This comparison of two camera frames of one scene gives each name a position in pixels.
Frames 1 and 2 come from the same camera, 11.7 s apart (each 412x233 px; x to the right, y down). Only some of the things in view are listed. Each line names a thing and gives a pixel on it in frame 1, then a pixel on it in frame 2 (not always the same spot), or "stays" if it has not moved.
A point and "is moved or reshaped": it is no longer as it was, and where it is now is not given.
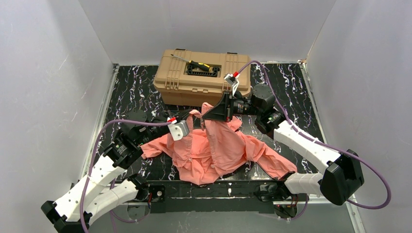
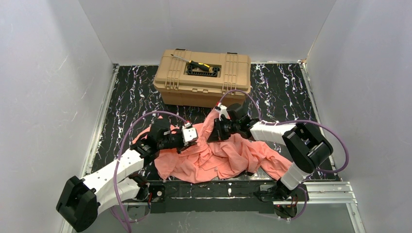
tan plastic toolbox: (193, 78) stays
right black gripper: (228, 107) -> (219, 130)
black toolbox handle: (193, 71) stays
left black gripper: (170, 118) -> (180, 141)
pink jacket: (212, 147) is moved or reshaped
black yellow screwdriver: (202, 65) stays
